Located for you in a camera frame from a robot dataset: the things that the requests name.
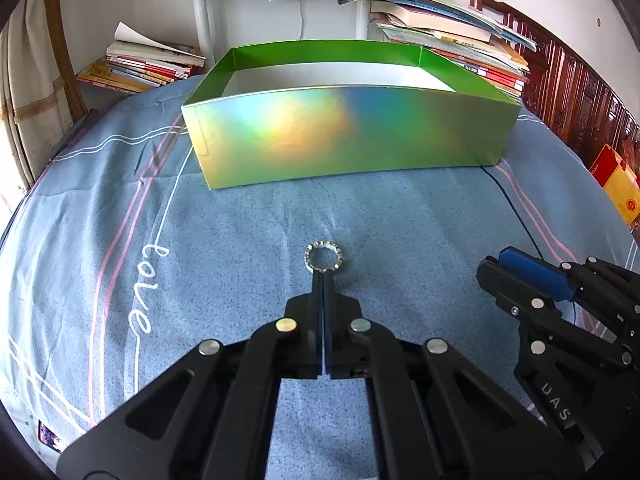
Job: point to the pile of books and papers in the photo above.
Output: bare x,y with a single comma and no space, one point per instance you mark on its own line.
450,30

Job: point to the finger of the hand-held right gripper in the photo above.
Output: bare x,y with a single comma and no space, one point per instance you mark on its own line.
505,285
535,270

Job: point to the brown wooden post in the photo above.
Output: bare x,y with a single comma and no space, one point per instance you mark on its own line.
62,50

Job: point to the beige curtain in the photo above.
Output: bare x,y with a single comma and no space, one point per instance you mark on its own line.
25,90

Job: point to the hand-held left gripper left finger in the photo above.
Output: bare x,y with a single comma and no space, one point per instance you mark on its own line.
312,320

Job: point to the shiny green cardboard box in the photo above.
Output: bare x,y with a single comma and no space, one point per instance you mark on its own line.
350,135

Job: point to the carved wooden headboard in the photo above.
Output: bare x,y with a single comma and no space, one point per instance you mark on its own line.
575,80

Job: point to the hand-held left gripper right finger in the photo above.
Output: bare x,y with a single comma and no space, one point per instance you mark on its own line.
335,320

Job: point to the stack of red-spined books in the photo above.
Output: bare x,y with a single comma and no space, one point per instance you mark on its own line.
140,65

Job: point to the yellow and red box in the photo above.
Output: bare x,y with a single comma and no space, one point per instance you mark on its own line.
617,185

